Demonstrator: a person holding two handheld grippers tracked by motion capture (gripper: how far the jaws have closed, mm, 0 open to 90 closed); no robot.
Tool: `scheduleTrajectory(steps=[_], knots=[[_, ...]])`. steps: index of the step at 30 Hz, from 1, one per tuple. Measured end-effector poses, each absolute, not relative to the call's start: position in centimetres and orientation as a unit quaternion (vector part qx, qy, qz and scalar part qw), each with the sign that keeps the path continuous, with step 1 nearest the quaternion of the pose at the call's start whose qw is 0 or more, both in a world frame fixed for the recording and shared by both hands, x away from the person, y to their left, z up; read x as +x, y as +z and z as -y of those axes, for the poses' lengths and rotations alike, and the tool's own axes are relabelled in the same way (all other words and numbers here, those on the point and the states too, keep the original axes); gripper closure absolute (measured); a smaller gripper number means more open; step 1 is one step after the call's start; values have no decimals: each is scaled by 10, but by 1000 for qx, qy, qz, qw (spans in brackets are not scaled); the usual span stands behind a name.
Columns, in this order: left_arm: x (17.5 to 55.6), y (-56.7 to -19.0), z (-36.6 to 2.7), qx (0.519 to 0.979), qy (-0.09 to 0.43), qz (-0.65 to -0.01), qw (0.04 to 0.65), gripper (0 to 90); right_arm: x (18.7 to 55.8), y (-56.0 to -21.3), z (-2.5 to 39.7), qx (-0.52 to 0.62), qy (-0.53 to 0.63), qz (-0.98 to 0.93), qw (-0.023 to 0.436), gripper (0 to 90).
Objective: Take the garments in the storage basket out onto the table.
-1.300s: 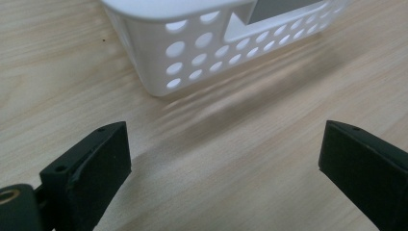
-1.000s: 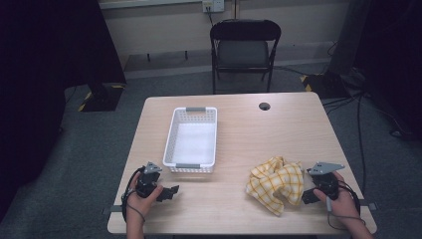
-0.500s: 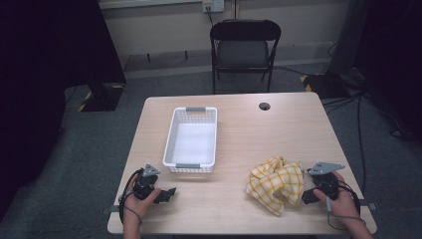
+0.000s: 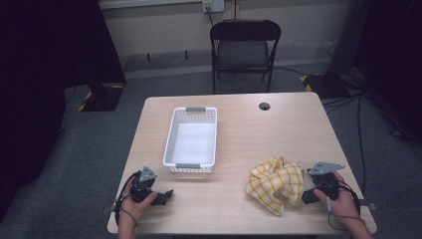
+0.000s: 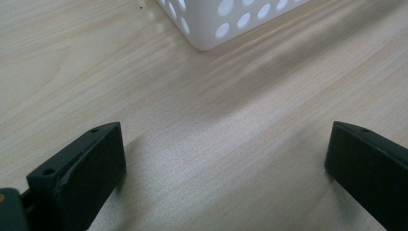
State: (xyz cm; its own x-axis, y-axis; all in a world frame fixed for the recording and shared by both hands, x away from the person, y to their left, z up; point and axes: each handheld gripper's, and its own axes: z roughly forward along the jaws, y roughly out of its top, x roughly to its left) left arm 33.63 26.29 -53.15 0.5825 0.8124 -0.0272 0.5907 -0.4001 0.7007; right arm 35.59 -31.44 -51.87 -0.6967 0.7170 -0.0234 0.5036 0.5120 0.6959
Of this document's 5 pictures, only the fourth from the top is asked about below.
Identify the yellow checked cloth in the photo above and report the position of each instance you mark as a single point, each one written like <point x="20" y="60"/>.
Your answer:
<point x="275" y="186"/>

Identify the black folding chair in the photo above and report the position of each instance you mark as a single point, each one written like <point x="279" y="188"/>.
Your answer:
<point x="244" y="51"/>

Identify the black stand base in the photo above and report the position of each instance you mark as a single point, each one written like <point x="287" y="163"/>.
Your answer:
<point x="326" y="84"/>
<point x="104" y="98"/>

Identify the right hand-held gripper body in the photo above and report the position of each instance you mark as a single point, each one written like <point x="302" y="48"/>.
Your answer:
<point x="326" y="186"/>

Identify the person's left hand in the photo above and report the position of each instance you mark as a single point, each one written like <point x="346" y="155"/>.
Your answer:
<point x="132" y="209"/>

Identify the person's right hand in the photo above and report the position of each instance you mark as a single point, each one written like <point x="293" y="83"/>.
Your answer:
<point x="345" y="204"/>

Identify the white plastic basket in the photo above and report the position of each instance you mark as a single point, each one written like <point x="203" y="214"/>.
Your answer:
<point x="192" y="142"/>

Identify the white wall socket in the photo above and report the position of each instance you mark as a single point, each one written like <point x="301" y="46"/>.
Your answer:
<point x="214" y="5"/>

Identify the gray table clamp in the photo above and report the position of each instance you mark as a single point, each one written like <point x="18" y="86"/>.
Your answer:
<point x="107" y="210"/>
<point x="371" y="206"/>

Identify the black curtain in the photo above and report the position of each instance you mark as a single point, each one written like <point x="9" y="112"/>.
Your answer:
<point x="43" y="83"/>
<point x="391" y="59"/>

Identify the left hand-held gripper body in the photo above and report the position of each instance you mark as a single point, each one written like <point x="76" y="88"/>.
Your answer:
<point x="142" y="189"/>

